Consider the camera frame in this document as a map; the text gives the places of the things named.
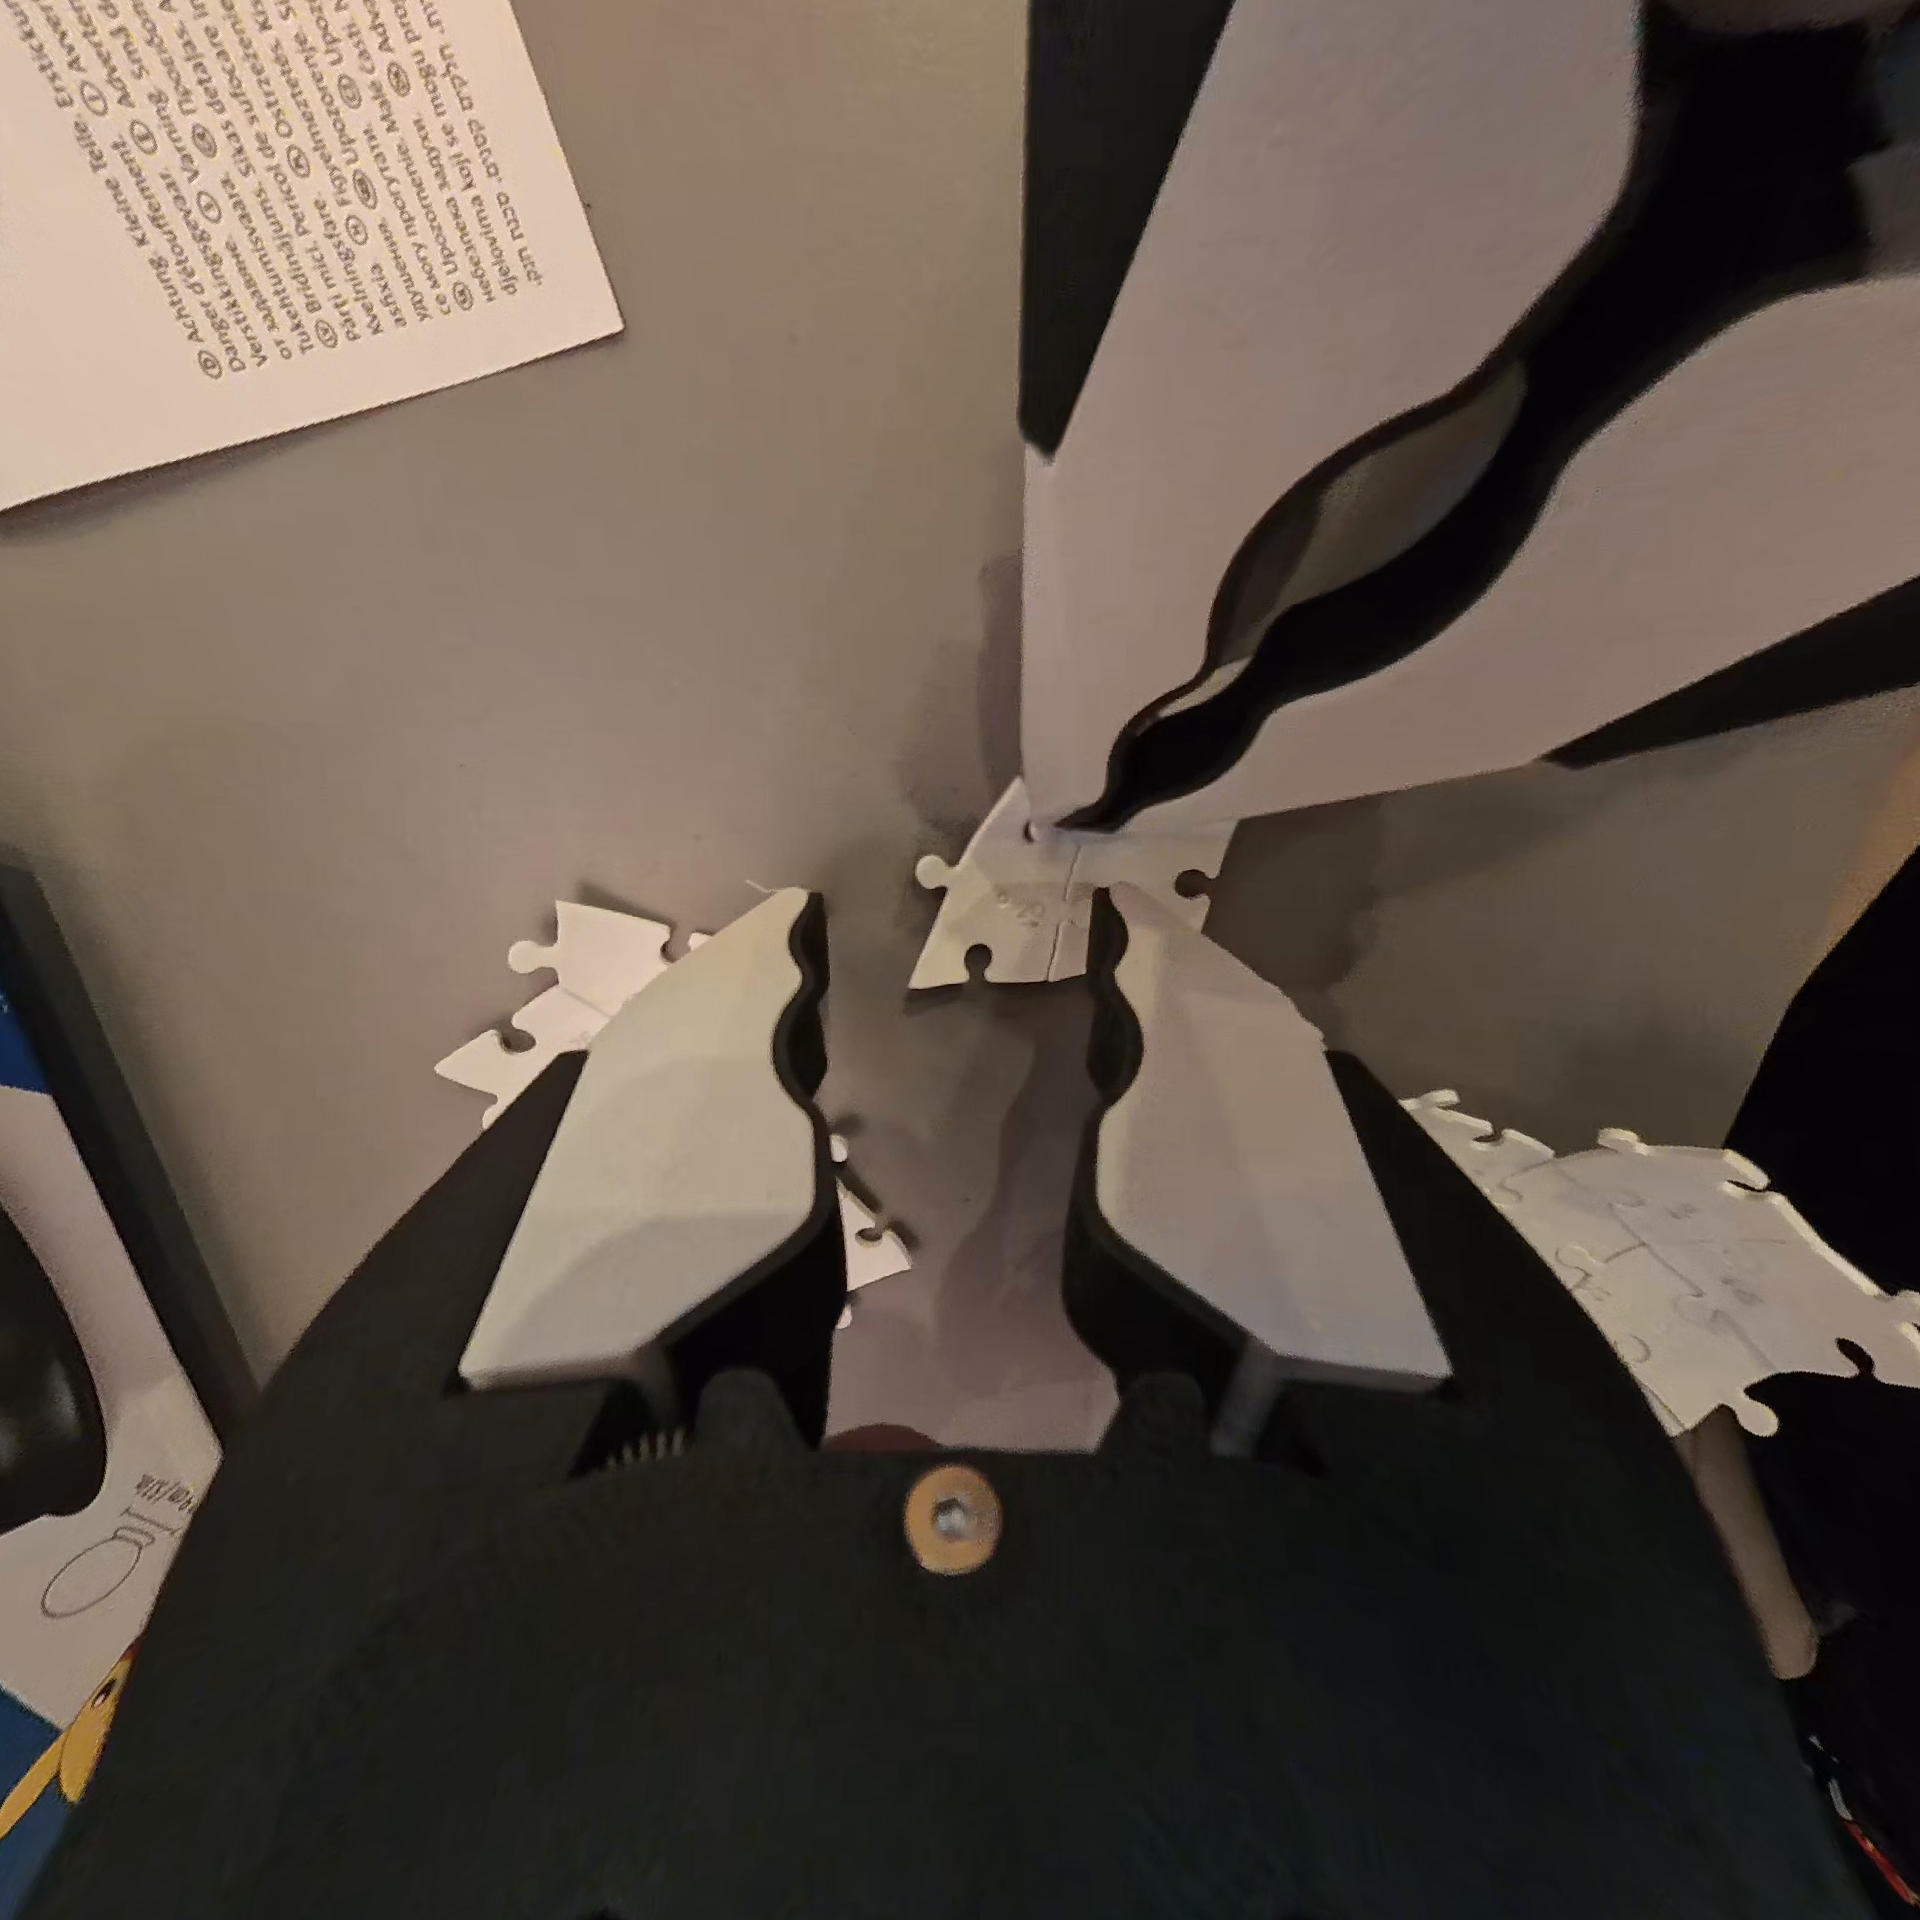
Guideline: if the joined white puzzle pieces cluster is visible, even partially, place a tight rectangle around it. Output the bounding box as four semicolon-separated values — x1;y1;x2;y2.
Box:
911;777;1244;991

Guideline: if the curved assembled white puzzle section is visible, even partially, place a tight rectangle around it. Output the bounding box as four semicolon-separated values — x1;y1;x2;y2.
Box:
1400;1087;1920;1442

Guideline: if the printed white paper sheet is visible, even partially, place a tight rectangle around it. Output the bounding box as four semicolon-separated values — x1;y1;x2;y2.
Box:
0;0;623;511

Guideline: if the joined white puzzle piece pair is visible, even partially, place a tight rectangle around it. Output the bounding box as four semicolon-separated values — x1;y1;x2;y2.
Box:
433;900;713;1126

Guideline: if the small white puzzle piece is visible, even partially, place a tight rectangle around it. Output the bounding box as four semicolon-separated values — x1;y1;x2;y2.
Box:
825;1117;913;1328

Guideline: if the pale rod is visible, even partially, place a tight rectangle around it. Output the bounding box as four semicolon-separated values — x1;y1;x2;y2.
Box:
1695;1423;1823;1681

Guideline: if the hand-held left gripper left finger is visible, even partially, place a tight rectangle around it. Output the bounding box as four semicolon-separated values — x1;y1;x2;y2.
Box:
456;889;845;1391

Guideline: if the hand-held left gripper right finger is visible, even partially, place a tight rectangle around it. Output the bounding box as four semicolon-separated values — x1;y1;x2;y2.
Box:
1064;885;1453;1455

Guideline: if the blue puzzle box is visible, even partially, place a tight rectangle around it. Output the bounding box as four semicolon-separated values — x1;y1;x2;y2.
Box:
0;861;255;1877

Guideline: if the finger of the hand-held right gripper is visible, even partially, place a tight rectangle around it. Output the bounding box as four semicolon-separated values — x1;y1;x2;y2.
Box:
1063;256;1920;837
1019;0;1652;829

